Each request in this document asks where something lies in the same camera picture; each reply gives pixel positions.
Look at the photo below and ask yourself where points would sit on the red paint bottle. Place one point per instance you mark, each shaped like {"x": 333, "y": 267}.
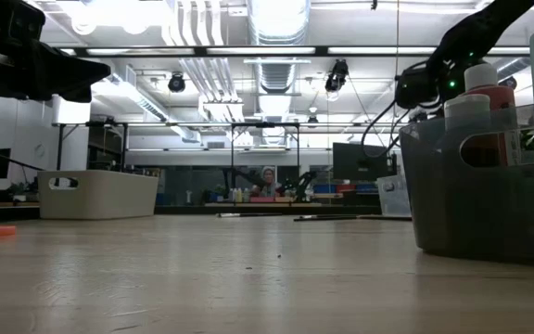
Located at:
{"x": 503, "y": 106}

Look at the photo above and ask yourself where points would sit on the black background rig frame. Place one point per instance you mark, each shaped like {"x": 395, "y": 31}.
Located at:
{"x": 267, "y": 124}

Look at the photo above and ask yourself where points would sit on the clear plastic bin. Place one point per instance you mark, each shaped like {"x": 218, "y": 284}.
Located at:
{"x": 394, "y": 197}

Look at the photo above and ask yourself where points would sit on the dark grey translucent bin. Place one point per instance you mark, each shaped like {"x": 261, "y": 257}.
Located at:
{"x": 480, "y": 218}

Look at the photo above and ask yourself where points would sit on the black hanging spot lamp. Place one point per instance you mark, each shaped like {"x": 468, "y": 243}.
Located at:
{"x": 176, "y": 83}
{"x": 336, "y": 76}
{"x": 312, "y": 120}
{"x": 419, "y": 115}

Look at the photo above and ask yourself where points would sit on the black background robot arm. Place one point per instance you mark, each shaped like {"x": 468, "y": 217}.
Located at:
{"x": 301, "y": 185}
{"x": 244, "y": 178}

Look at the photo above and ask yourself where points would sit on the red storage bin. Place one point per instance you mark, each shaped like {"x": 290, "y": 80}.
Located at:
{"x": 346, "y": 188}

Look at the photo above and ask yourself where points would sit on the silver ventilation duct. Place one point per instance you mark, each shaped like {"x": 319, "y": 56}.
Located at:
{"x": 276, "y": 74}

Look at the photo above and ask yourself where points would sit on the person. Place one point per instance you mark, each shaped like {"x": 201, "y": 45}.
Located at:
{"x": 267, "y": 183}

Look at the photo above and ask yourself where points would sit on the orange flat box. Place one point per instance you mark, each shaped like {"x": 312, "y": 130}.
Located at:
{"x": 284, "y": 199}

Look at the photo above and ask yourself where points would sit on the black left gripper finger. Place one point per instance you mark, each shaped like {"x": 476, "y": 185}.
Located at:
{"x": 78, "y": 93}
{"x": 73, "y": 69}

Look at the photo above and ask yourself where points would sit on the white plastic bin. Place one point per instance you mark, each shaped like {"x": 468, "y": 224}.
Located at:
{"x": 100, "y": 195}

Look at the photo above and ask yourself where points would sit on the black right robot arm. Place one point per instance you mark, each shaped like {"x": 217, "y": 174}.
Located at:
{"x": 480, "y": 28}

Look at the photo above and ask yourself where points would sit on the small dark paint bottle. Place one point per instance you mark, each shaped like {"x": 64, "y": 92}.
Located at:
{"x": 466, "y": 106}

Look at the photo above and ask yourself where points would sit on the blue storage bin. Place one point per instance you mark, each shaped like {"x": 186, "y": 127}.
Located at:
{"x": 366, "y": 188}
{"x": 327, "y": 188}

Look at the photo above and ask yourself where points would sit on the red flat box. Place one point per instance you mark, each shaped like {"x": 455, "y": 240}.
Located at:
{"x": 262, "y": 199}

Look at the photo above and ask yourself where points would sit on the black aluminium table frame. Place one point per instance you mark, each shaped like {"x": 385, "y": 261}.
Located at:
{"x": 193, "y": 209}

